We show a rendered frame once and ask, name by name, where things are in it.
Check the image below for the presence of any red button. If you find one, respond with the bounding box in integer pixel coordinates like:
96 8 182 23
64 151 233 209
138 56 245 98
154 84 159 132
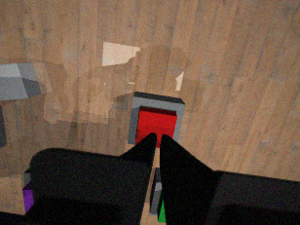
128 92 186 148

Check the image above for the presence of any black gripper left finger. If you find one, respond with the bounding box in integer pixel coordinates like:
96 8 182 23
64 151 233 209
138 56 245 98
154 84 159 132
29 132 157 225

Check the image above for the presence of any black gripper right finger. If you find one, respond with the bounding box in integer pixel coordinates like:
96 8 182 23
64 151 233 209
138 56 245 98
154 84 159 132
160 134 300 225

